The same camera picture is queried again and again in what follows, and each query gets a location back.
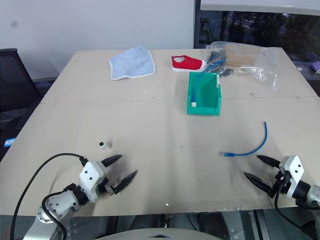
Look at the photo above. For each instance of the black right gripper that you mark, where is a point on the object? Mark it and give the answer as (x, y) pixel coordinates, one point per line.
(279, 186)

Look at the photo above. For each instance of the blue and white label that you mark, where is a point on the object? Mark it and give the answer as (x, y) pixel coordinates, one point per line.
(10, 142)

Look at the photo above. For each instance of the black small parts pile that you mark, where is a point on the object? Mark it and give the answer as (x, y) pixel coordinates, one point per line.
(215, 56)

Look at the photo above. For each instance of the dark window pane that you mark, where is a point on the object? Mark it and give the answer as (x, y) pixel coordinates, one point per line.
(250, 27)

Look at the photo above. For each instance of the small white cube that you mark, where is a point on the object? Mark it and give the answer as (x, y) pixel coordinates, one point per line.
(103, 144)

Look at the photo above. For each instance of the purple object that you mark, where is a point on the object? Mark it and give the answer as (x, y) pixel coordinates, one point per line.
(317, 67)

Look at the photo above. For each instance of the light blue checked cloth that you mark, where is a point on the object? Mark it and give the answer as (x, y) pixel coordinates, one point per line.
(132, 63)

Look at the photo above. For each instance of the green plastic bin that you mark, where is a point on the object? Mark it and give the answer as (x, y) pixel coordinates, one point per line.
(203, 108)

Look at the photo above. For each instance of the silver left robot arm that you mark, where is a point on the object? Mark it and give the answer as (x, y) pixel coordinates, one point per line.
(60, 205)

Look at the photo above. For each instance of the red and white shoe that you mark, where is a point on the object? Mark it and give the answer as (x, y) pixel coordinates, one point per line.
(187, 64)

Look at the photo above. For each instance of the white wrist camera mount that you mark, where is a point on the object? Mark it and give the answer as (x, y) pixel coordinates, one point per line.
(90, 175)
(293, 172)

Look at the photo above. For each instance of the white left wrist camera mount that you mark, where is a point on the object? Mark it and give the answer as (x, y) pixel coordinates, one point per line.
(90, 175)

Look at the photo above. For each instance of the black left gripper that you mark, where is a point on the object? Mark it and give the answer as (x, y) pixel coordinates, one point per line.
(103, 188)

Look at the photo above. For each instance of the clear plastic bag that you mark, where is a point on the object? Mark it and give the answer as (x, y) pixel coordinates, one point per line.
(265, 60)

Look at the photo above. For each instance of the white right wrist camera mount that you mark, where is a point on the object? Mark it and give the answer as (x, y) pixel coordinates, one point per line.
(293, 172)

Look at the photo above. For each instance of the wooden sticks bundle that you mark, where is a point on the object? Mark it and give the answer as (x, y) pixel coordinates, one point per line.
(241, 56)

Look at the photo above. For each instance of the pale rounded robot torso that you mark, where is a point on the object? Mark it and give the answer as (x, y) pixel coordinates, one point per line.
(160, 235)

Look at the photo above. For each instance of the white window blind bar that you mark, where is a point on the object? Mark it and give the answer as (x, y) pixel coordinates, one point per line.
(260, 5)

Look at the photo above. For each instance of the black office chair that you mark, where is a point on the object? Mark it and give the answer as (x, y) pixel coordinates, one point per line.
(13, 77)

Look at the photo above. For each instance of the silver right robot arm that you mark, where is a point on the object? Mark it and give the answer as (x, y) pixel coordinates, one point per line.
(303, 190)

